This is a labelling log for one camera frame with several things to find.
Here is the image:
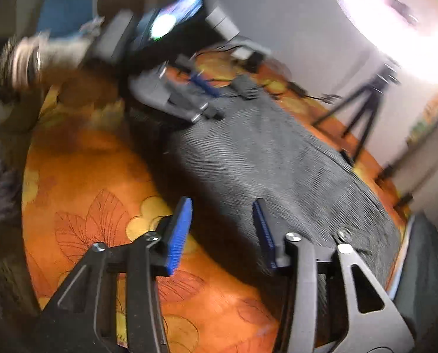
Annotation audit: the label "black device with cable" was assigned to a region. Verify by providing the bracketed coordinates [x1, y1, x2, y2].
[229, 74, 262, 101]

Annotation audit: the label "dark grey ribbed pants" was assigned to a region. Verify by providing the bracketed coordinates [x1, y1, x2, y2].
[128, 70, 401, 287]

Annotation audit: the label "grey box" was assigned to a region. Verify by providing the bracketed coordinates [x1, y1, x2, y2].
[205, 7, 240, 41]

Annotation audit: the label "person's left forearm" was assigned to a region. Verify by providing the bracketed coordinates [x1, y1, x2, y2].
[0, 32, 104, 91]

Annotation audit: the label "white ring light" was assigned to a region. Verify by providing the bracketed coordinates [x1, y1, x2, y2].
[327, 0, 438, 83]

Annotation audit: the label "dark grey cushion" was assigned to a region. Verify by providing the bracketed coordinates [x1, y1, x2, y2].
[393, 211, 438, 342]

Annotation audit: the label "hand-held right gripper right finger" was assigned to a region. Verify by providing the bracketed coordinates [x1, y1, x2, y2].
[252, 198, 415, 353]

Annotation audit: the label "orange floral blanket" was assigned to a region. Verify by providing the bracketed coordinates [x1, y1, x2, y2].
[21, 46, 412, 353]

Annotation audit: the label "blue cloth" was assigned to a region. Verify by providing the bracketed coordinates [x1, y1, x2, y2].
[35, 0, 96, 39]

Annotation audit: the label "lit screen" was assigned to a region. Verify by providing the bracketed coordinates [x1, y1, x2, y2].
[133, 0, 205, 51]

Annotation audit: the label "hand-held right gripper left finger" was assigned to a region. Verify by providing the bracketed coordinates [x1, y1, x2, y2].
[31, 196, 193, 353]

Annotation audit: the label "black box with cables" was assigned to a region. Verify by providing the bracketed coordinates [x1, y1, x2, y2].
[231, 46, 275, 73]

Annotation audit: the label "black tripod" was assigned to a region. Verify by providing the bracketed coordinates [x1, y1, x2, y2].
[312, 61, 401, 164]

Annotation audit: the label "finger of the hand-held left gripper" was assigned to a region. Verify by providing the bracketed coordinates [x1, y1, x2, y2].
[168, 87, 225, 123]
[177, 56, 221, 99]

